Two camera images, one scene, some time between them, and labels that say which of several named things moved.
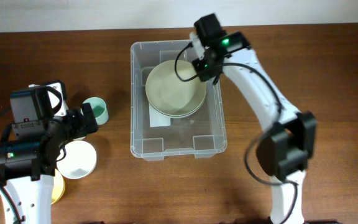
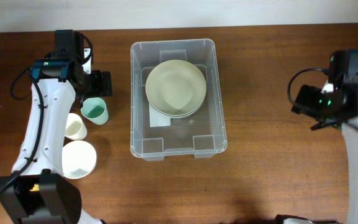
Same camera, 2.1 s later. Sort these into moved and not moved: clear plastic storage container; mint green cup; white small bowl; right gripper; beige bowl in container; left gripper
Moved: right gripper; left gripper
Not moved: mint green cup; beige bowl in container; clear plastic storage container; white small bowl
